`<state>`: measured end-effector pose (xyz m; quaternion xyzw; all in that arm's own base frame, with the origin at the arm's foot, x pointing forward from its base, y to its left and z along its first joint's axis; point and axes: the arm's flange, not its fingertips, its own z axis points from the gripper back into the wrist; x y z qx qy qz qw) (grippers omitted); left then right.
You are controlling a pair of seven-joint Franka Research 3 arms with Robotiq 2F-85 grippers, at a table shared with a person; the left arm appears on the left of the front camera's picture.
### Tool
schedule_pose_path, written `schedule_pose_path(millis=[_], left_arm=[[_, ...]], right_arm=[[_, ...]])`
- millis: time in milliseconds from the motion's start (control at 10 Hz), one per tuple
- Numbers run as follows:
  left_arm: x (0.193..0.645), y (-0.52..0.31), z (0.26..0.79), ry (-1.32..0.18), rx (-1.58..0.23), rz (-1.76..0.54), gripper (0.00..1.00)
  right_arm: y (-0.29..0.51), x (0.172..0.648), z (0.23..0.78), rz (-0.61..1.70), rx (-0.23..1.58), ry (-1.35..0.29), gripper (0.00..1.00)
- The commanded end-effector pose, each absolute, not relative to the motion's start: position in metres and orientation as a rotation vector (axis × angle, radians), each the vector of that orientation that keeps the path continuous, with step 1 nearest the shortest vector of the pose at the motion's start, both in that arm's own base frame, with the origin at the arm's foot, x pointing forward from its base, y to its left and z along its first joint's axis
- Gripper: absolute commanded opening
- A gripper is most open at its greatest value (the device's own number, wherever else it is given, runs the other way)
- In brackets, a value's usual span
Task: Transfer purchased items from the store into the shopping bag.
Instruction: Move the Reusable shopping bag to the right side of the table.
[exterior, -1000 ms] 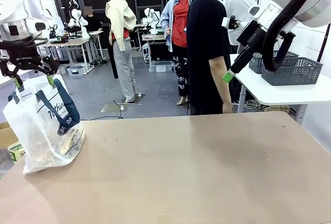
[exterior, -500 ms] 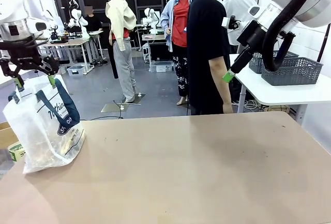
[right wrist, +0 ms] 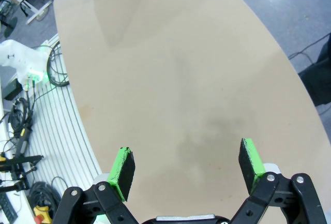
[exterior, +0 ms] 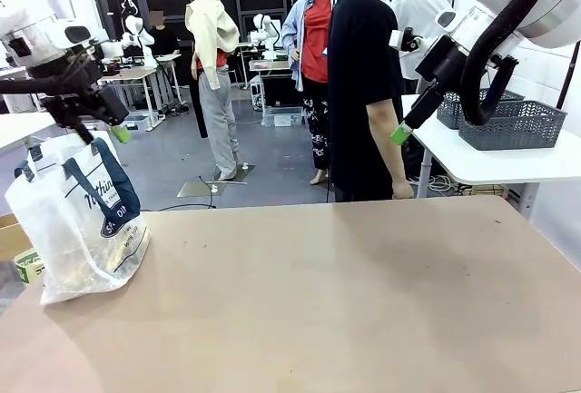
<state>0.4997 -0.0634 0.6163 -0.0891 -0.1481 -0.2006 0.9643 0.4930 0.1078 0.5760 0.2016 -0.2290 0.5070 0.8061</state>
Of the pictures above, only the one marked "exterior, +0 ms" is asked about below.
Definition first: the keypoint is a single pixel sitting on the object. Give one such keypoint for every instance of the white desk with leg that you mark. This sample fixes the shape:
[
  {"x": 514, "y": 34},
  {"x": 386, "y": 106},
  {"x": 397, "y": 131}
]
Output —
[{"x": 18, "y": 130}]

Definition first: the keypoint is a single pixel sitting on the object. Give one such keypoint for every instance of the white background desk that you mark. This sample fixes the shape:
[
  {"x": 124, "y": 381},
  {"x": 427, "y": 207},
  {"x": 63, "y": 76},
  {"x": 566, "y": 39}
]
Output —
[{"x": 131, "y": 74}]

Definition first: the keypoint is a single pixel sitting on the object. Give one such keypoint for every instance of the person in red shirt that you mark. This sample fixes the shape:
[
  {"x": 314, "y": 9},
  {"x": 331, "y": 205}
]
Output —
[{"x": 315, "y": 39}]

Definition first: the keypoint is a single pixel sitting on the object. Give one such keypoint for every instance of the plain brown cardboard box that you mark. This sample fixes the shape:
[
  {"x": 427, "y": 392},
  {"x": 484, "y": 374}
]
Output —
[{"x": 11, "y": 238}]

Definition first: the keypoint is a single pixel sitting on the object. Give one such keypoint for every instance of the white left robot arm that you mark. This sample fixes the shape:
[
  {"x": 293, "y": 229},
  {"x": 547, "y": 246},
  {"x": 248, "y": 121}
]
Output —
[{"x": 41, "y": 39}]

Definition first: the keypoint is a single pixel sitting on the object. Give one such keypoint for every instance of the clear plastic storage bin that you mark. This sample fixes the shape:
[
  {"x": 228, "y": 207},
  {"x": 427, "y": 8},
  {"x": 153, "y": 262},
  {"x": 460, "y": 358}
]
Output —
[{"x": 281, "y": 118}]

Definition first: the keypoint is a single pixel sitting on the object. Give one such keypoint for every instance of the small grey plastic basket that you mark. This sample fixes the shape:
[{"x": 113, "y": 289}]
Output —
[{"x": 449, "y": 109}]

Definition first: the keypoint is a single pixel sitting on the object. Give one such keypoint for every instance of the metal floor plate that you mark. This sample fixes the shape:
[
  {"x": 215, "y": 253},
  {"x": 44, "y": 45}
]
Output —
[{"x": 195, "y": 189}]

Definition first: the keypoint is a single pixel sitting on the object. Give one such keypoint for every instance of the person in black t-shirt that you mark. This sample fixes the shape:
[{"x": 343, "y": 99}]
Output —
[{"x": 354, "y": 71}]

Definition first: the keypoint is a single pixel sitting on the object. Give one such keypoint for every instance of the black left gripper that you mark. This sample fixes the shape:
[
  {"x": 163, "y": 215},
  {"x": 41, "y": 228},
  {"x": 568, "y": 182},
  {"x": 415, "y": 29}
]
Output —
[{"x": 68, "y": 107}]

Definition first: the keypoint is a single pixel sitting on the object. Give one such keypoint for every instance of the person's left hand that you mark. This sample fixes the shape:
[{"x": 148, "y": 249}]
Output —
[{"x": 403, "y": 189}]

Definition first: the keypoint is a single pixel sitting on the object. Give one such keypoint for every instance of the light wooden crate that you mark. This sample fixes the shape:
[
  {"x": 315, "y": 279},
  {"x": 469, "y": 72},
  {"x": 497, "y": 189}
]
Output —
[{"x": 490, "y": 191}]

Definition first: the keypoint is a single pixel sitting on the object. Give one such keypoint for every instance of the seated person in black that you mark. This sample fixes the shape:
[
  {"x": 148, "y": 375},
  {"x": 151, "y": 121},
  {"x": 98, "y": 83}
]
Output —
[{"x": 163, "y": 39}]

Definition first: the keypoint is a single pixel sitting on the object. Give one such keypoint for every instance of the white side table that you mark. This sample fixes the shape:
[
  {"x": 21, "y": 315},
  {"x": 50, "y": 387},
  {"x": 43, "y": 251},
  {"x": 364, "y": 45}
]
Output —
[{"x": 499, "y": 164}]

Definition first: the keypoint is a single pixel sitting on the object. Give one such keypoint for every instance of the large grey plastic basket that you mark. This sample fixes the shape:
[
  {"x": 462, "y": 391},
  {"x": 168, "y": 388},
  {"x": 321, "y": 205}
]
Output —
[{"x": 522, "y": 130}]

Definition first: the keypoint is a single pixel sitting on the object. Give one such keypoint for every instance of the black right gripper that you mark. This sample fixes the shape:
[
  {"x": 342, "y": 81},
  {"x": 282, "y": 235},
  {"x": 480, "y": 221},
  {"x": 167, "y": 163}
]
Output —
[{"x": 442, "y": 59}]

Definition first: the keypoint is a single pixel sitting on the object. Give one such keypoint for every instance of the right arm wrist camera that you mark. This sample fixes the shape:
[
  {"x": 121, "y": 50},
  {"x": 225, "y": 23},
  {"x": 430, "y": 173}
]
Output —
[{"x": 399, "y": 39}]

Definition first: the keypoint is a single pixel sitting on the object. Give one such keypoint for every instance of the cardboard box green print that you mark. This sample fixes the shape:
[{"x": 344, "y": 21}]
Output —
[{"x": 29, "y": 266}]

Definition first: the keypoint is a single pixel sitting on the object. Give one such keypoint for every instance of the mannequin with beige jacket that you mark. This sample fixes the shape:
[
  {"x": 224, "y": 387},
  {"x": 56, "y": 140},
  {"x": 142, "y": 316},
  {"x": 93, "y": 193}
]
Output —
[{"x": 209, "y": 39}]

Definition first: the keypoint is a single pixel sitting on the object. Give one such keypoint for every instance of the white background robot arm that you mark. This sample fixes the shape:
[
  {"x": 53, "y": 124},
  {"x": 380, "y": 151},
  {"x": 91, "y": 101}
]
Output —
[
  {"x": 261, "y": 23},
  {"x": 147, "y": 48}
]

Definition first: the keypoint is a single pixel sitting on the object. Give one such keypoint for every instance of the black slanted pole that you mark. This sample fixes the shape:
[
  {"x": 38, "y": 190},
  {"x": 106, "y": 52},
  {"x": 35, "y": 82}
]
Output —
[{"x": 569, "y": 73}]

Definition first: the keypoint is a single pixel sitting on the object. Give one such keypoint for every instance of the person's left forearm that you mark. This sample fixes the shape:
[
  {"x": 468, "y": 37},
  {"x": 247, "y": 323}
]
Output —
[{"x": 388, "y": 143}]

